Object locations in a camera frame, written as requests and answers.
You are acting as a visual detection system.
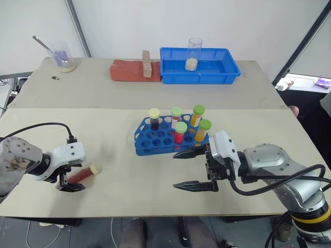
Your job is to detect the dark purple tube, yellow cap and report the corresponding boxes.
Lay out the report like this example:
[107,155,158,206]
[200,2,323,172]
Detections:
[148,108,161,131]

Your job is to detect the bystander grey sleeve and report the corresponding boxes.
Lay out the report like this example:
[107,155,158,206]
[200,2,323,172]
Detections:
[320,91,331,122]

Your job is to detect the dark rounded shape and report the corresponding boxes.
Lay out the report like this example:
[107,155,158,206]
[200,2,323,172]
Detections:
[119,218,148,248]
[178,216,221,248]

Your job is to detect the orange tube, green cap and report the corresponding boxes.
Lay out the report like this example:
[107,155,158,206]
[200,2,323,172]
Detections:
[194,119,213,143]
[190,104,206,128]

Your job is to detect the grey metal cart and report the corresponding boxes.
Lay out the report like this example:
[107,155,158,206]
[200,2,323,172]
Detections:
[0,71,34,116]

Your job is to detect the blue test tube rack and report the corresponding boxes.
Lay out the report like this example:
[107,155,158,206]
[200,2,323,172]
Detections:
[133,113,212,157]

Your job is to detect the red brick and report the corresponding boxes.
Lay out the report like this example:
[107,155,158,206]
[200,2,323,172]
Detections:
[110,59,162,83]

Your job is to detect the blue plastic bin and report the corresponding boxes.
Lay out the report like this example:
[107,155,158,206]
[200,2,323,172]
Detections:
[159,46,242,85]

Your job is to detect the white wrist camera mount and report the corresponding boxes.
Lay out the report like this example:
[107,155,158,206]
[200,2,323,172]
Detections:
[33,142,85,183]
[208,130,245,166]

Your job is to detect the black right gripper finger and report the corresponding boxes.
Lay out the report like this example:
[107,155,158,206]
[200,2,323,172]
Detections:
[172,145,208,160]
[173,180,219,193]

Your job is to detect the white floor cable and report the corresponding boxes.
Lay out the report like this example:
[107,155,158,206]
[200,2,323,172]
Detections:
[25,219,64,248]

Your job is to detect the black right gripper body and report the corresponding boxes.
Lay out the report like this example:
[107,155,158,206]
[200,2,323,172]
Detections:
[204,143,243,192]

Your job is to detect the tall clear glass cylinder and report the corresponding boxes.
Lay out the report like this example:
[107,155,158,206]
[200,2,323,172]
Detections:
[185,37,203,71]

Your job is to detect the red-brown tube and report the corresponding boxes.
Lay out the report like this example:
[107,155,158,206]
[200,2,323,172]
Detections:
[68,163,103,184]

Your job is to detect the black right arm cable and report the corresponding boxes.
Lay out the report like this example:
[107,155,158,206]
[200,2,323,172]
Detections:
[229,164,331,196]

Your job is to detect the red tube, green cap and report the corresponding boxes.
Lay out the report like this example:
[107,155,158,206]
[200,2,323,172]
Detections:
[173,121,188,146]
[170,106,184,128]

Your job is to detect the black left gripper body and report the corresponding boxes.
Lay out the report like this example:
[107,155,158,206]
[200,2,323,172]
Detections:
[56,165,72,191]

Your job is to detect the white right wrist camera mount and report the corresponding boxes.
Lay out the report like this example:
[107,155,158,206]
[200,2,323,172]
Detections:
[208,130,245,166]

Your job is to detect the clear glass beaker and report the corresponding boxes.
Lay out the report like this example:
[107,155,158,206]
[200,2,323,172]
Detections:
[46,41,77,73]

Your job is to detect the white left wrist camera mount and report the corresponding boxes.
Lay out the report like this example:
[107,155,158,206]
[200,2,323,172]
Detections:
[33,142,85,183]

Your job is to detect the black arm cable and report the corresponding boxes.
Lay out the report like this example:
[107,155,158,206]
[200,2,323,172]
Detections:
[0,122,78,144]
[229,164,331,196]

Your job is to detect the wooden block with holes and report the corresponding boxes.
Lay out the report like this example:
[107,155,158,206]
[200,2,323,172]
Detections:
[142,50,153,79]

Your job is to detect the metal stirring spoon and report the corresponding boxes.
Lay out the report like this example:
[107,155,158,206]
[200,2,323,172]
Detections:
[32,35,66,64]

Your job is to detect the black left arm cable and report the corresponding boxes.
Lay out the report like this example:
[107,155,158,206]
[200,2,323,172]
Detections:
[0,122,78,144]

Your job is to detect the purple cloth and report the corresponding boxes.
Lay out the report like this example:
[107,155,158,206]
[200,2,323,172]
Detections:
[313,77,331,89]

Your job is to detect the grey partition post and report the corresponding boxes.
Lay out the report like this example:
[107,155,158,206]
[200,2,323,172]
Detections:
[64,0,92,58]

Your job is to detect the black partition post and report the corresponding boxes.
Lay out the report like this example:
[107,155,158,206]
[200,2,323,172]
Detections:
[272,2,331,84]

